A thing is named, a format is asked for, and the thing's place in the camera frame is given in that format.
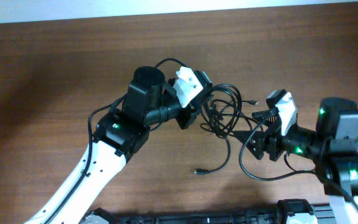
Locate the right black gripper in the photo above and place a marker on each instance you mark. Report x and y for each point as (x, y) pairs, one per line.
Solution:
(274, 132)

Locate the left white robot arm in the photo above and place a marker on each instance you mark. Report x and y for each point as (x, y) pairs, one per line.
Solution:
(119, 134)

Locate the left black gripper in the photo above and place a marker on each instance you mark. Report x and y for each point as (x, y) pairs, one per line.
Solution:
(188, 112)

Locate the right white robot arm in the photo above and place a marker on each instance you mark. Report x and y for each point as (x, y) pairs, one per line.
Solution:
(332, 146)

